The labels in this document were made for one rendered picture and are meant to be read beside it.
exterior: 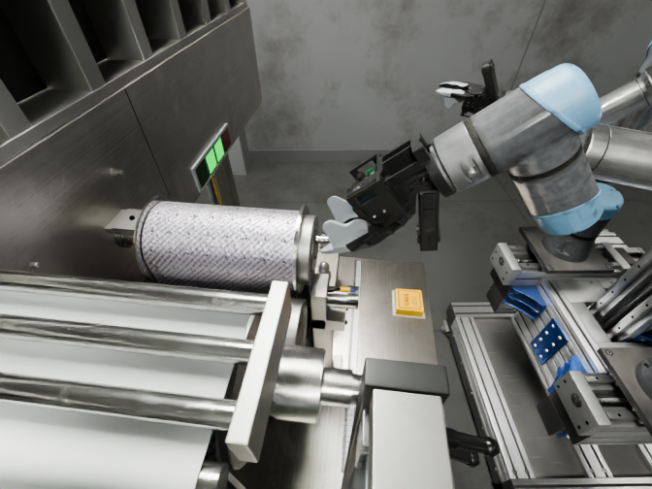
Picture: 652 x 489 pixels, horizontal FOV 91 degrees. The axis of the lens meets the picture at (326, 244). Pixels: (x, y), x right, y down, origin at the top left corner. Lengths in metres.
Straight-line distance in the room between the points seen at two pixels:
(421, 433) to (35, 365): 0.24
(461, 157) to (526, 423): 1.40
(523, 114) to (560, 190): 0.10
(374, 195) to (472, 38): 2.72
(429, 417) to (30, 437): 0.22
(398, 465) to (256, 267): 0.36
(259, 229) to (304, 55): 2.48
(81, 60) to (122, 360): 0.47
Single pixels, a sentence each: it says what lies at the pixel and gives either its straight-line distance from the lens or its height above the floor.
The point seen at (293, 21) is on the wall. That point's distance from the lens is 2.85.
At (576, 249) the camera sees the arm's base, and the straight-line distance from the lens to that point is 1.35.
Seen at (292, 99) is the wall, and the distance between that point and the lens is 3.00.
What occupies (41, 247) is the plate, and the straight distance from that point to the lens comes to 0.55.
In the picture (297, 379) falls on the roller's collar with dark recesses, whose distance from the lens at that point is 0.29.
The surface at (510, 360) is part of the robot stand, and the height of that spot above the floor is 0.21.
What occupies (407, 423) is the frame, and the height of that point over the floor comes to 1.44.
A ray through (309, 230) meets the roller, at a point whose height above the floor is 1.31.
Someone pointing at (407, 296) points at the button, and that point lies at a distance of 0.90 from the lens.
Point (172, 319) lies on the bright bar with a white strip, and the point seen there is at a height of 1.44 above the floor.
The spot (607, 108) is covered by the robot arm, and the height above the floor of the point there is 1.30.
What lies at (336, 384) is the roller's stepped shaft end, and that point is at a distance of 0.30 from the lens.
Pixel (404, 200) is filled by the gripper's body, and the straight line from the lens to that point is 0.45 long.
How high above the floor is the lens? 1.63
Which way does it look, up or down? 45 degrees down
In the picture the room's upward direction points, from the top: straight up
